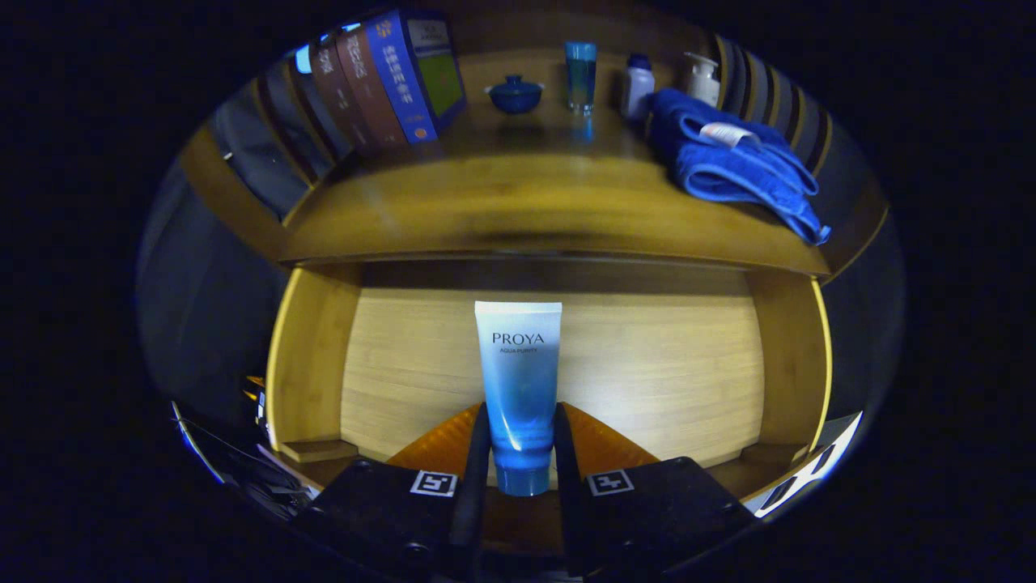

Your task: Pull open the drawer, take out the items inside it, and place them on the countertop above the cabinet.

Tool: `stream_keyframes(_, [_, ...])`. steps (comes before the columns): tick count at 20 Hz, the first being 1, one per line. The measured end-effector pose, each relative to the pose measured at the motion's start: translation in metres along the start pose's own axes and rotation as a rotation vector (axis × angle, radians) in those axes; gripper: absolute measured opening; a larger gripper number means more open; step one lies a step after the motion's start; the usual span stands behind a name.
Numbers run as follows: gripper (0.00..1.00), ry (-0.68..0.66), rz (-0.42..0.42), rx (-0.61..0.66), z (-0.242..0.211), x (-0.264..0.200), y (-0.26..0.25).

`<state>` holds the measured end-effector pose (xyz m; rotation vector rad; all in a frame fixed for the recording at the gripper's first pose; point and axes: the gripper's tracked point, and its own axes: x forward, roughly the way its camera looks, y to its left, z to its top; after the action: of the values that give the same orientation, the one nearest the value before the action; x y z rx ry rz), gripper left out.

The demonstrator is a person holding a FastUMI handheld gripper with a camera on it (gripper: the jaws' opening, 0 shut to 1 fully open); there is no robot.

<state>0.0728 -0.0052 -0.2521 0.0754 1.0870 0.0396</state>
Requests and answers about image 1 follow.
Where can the white pump bottle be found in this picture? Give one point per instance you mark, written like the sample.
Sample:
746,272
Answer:
702,81

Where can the teal glass bottle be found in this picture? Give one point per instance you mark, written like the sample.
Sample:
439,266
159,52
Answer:
580,77

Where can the wooden countertop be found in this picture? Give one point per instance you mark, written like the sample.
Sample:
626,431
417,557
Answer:
502,202

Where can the blue cosmetic tube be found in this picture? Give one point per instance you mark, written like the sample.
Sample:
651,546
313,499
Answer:
518,380

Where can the wooden drawer with black knob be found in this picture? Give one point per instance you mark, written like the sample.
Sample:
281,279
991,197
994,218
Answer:
647,372

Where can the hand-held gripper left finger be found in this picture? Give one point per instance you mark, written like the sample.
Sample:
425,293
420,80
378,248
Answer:
476,470

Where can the white bottle with blue cap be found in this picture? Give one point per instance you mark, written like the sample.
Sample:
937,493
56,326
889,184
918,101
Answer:
638,89

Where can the dark brown book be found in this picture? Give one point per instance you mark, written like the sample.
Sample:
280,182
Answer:
336,101

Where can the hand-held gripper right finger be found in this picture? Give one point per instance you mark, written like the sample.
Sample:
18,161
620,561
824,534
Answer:
566,470

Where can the dark blue lidded teacup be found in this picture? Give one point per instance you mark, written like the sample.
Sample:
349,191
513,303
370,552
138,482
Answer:
515,95

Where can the thick blue book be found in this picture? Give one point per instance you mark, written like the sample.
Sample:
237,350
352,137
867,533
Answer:
417,77

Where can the reddish brown book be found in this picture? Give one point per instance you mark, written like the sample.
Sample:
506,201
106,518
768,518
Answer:
368,85

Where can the blue folded towel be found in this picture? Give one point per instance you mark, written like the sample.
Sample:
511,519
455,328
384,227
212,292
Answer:
728,174

